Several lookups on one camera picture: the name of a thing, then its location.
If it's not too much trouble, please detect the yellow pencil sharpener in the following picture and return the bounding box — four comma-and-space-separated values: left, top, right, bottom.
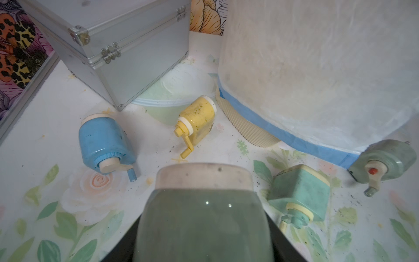
173, 95, 217, 159

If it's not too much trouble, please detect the grey-green pencil sharpener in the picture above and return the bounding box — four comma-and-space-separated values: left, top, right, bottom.
348, 139, 417, 197

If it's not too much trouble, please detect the teal square pencil sharpener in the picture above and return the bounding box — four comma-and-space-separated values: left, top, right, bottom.
267, 164, 331, 233

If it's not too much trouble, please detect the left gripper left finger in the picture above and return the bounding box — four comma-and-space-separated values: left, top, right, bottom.
101, 216, 141, 262

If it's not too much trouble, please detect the white lined trash bin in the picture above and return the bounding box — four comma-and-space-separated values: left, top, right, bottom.
218, 1, 419, 168

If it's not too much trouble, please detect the blue pencil sharpener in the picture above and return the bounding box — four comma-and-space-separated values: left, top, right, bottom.
79, 113, 137, 182

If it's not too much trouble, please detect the pale green round lid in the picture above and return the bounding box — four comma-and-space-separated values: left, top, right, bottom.
132, 63, 218, 126

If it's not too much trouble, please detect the silver aluminium case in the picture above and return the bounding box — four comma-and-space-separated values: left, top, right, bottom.
20, 0, 191, 110

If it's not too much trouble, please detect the translucent green shavings tray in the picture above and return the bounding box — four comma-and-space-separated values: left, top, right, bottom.
133, 163, 274, 262

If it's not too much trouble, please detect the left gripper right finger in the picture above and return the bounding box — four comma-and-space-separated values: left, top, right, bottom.
265, 213, 307, 262

